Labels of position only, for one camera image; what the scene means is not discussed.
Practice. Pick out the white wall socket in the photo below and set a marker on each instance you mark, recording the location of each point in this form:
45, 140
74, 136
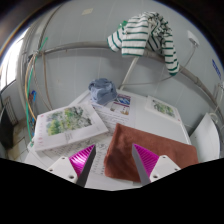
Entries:
193, 38

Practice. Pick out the blue-grey crumpled cloth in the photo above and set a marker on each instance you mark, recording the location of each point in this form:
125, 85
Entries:
102, 90

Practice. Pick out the green-striped white shirt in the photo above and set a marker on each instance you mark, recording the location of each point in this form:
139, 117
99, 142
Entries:
135, 35

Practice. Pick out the small landscape-print booklet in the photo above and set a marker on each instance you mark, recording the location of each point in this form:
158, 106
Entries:
163, 108

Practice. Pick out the white upright pipe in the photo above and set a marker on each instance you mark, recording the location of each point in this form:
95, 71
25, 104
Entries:
130, 73

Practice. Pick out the large landscape-print booklet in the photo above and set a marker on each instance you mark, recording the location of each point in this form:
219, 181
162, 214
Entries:
66, 123

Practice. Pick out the long grey wall pipe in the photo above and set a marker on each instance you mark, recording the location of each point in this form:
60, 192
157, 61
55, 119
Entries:
83, 45

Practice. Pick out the white appliance cabinet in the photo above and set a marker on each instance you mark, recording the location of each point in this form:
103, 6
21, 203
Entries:
150, 128

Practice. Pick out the printed text paper sheet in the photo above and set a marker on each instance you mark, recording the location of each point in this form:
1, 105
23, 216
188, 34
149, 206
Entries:
100, 160

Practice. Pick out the bright window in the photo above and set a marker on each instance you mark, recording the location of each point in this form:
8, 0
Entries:
10, 63

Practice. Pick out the brown towel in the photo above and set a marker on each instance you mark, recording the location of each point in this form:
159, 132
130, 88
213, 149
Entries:
121, 150

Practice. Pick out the printed sheet with colour pictures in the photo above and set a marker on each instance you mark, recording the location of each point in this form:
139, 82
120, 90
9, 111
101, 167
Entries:
121, 104

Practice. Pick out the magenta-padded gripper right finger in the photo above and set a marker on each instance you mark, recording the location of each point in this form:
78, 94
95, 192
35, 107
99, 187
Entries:
146, 160

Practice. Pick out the small beige wall sticker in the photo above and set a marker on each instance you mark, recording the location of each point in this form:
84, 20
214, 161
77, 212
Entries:
87, 11

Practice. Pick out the white top-loading washing machine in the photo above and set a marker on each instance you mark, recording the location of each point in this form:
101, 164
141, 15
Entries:
205, 140

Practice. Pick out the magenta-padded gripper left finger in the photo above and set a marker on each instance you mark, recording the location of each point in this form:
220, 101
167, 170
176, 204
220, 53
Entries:
81, 160

